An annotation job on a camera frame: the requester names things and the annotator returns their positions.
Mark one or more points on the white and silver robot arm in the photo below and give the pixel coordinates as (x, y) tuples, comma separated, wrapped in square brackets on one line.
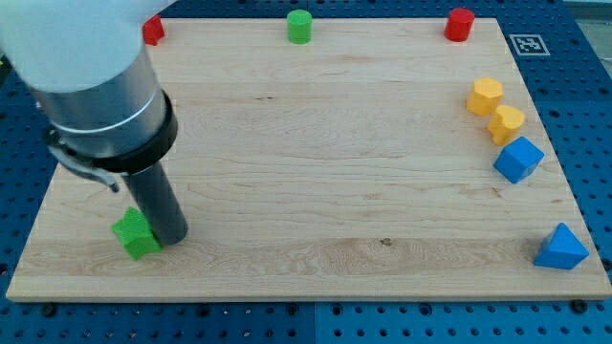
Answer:
[(86, 64)]

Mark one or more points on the grey metal clip on arm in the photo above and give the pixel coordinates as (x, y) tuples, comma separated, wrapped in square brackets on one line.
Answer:
[(78, 165)]

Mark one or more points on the light wooden board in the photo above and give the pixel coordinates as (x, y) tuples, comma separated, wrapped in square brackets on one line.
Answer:
[(345, 169)]

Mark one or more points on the green cylinder block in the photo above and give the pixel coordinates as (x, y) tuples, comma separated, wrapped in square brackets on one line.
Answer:
[(299, 26)]

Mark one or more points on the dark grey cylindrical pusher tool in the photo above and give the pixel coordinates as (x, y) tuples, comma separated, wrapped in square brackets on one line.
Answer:
[(153, 193)]

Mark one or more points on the green star block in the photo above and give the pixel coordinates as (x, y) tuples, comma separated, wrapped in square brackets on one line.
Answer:
[(135, 234)]

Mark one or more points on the yellow hexagon block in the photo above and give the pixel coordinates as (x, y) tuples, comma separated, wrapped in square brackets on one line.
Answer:
[(484, 96)]

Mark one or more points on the yellow heart block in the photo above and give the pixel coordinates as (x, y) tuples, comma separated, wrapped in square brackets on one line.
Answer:
[(505, 123)]

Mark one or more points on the red block top left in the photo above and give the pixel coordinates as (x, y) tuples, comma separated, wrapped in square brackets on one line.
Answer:
[(153, 30)]

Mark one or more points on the blue cube block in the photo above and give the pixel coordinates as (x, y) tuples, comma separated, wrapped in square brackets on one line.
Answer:
[(518, 160)]

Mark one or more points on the red cylinder block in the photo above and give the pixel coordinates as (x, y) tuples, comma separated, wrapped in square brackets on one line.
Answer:
[(459, 24)]

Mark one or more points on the white fiducial marker tag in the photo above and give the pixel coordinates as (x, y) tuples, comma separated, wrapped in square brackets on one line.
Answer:
[(527, 44)]

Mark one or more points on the blue triangle block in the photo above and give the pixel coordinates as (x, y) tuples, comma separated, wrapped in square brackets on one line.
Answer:
[(561, 249)]

